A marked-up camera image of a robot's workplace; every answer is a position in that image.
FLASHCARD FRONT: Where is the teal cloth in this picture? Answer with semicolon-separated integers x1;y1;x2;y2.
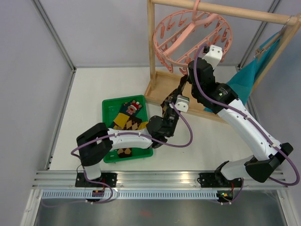
203;31;283;113

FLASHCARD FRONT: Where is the white cable duct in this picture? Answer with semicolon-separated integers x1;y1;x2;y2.
42;190;233;201

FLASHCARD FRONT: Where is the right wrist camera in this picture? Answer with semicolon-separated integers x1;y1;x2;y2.
202;45;223;69

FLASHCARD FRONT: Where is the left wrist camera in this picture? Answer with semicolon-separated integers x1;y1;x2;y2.
174;95;190;113

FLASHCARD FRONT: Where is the green plastic tray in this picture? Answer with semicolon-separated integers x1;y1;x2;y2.
102;95;153;163

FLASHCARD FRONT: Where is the teal reindeer sock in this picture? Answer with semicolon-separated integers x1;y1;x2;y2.
118;99;143;117

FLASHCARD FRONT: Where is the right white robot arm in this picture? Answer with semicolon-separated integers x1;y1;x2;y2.
187;57;300;186

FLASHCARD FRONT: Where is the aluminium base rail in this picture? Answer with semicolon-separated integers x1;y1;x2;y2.
32;171;259;189

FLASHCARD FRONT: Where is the yellow sock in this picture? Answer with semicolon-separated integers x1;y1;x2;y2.
110;116;148;130

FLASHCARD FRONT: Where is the wooden clothes rack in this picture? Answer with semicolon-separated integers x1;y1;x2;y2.
143;0;301;123

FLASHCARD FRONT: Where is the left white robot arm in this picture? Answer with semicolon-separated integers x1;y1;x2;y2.
76;103;180;187

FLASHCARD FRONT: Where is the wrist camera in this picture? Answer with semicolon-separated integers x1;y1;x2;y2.
174;95;190;113
202;45;223;69

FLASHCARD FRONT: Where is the brown argyle sock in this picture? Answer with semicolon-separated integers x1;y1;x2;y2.
113;113;148;158
160;88;182;116

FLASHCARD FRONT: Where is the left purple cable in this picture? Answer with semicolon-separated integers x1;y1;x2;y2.
71;103;194;189

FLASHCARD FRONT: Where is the pink round clip hanger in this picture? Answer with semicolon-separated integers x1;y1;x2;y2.
153;0;233;75

